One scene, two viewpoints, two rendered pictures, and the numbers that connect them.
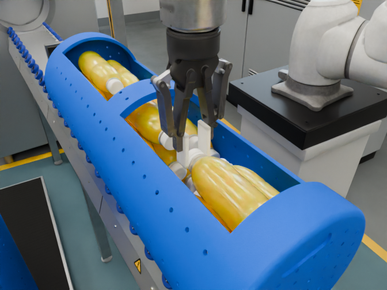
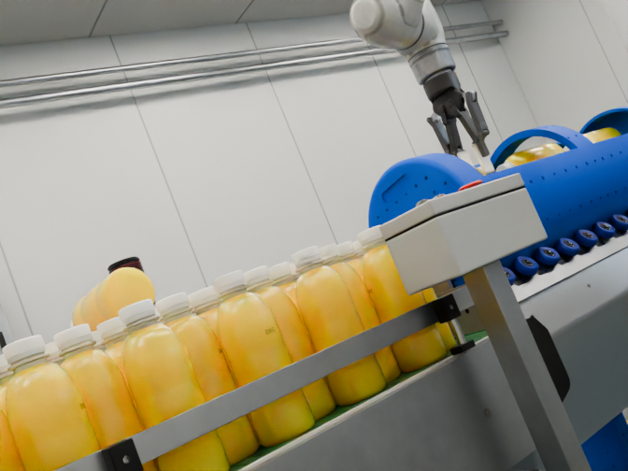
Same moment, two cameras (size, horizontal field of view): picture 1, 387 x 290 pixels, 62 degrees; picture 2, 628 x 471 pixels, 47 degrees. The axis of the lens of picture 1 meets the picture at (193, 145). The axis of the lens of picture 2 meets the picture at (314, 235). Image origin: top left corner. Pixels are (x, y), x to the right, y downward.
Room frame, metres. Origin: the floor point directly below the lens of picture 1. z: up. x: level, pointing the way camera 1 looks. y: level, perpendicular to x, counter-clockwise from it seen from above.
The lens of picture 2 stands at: (-0.09, -1.47, 1.02)
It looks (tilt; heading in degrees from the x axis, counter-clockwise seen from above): 6 degrees up; 84
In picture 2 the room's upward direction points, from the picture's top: 22 degrees counter-clockwise
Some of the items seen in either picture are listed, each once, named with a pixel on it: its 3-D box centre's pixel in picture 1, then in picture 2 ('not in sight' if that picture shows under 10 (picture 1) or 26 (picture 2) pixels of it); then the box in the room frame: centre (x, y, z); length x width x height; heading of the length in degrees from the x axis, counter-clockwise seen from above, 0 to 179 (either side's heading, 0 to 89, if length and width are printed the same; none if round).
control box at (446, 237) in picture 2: not in sight; (464, 231); (0.21, -0.52, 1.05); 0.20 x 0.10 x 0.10; 33
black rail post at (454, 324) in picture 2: not in sight; (452, 323); (0.16, -0.47, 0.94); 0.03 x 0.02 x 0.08; 33
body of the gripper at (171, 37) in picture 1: (193, 57); (447, 96); (0.45, 0.00, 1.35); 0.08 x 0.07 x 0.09; 123
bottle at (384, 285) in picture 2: not in sight; (398, 301); (0.10, -0.44, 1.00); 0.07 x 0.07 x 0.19
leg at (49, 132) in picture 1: (47, 128); not in sight; (1.88, 1.01, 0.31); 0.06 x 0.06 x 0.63; 33
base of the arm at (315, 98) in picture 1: (307, 81); not in sight; (0.93, -0.36, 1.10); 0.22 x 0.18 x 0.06; 35
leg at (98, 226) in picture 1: (97, 219); not in sight; (1.06, 0.47, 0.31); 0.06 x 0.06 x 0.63; 33
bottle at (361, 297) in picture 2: not in sight; (352, 321); (0.03, -0.44, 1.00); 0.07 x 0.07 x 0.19
